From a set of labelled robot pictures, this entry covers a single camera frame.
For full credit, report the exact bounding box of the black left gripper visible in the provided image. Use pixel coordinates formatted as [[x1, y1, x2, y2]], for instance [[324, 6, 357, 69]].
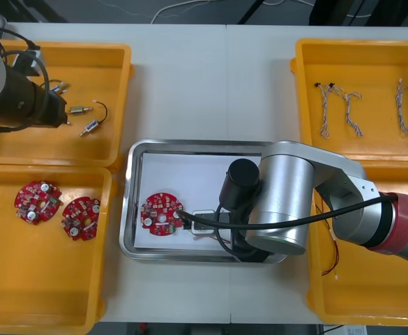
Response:
[[38, 89, 68, 128]]

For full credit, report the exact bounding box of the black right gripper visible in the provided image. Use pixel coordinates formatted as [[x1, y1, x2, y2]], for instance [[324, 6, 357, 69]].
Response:
[[217, 206, 248, 251]]

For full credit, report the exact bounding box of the round red circuit board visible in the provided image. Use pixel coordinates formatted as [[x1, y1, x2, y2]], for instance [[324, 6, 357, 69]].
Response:
[[139, 191, 185, 237], [61, 196, 102, 241], [14, 180, 63, 226]]

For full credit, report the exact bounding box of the blue-white twisted wire harness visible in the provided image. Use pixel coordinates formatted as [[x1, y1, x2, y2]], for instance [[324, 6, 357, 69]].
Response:
[[395, 79, 408, 135], [339, 91, 364, 137], [313, 82, 341, 139]]

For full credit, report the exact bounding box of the metal solenoid blue label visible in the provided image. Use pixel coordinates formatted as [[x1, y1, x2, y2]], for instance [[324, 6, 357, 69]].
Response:
[[68, 105, 93, 116], [79, 100, 109, 138]]

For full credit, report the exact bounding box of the yellow-orange plastic bin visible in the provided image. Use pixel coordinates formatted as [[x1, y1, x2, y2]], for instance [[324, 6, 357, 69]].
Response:
[[0, 163, 113, 335], [305, 156, 408, 327], [0, 40, 135, 172], [289, 37, 408, 165]]

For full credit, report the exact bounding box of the metal solenoid black cable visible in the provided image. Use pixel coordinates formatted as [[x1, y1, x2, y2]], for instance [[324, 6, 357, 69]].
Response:
[[48, 80, 71, 95]]

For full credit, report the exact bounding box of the white floor cable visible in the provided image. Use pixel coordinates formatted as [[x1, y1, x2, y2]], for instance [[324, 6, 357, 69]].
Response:
[[150, 0, 225, 24], [262, 0, 316, 6]]

